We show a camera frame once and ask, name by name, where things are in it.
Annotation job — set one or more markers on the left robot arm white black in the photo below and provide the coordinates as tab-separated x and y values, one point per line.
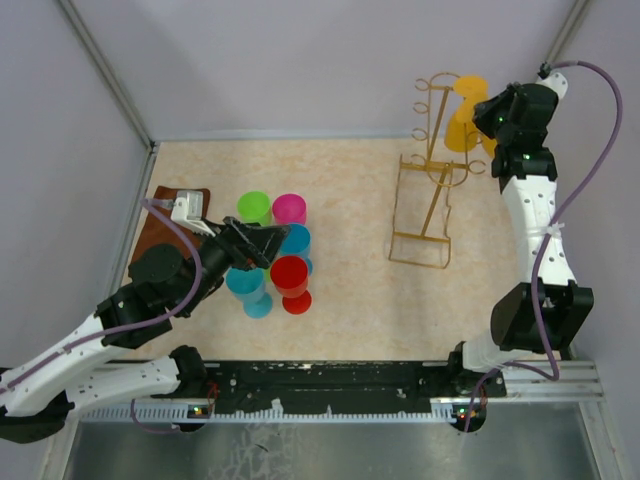
38	397

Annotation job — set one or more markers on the yellow wine glass back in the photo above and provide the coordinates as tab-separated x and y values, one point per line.
461	134

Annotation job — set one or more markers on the red wine glass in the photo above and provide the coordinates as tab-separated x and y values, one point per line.
290	276

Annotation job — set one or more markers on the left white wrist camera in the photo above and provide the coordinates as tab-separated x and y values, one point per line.
187	212

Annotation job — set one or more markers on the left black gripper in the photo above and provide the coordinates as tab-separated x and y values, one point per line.
251	243

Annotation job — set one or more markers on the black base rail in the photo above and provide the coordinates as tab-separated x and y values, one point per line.
339	391

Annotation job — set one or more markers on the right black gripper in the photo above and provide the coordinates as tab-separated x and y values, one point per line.
484	110

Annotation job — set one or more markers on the yellow wine glass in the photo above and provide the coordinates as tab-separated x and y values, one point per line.
488	144
461	134

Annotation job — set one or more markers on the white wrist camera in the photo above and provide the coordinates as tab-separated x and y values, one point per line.
187	212
553	80

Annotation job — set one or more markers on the yellow wine glass front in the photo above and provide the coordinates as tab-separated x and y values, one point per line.
488	144

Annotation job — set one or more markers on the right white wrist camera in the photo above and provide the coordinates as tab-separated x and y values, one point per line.
553	80

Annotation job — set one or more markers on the green wine glass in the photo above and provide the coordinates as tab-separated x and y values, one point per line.
255	207

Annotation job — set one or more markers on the gold wire glass rack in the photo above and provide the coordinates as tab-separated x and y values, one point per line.
426	178

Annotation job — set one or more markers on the blue wine glass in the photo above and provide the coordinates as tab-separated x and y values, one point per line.
249	287
298	243

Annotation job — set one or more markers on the pink wine glass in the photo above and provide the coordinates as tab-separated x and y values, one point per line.
289	208

